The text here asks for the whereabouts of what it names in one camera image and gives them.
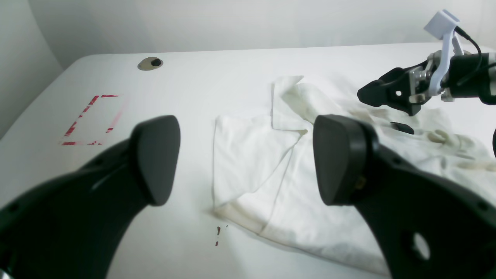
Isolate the right table cable grommet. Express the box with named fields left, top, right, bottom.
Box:
left=138, top=57, right=163, bottom=71

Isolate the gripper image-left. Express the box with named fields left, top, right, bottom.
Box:
left=357, top=51, right=496, bottom=117

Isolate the red tape rectangle marking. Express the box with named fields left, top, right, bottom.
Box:
left=60, top=94, right=126, bottom=146

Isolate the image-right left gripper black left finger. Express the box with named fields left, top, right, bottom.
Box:
left=0, top=116, right=181, bottom=279

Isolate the white printed T-shirt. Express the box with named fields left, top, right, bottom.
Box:
left=213, top=76, right=495, bottom=279

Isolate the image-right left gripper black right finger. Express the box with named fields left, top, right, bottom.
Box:
left=313, top=114, right=496, bottom=279

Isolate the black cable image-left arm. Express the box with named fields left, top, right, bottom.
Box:
left=454, top=25, right=496, bottom=88

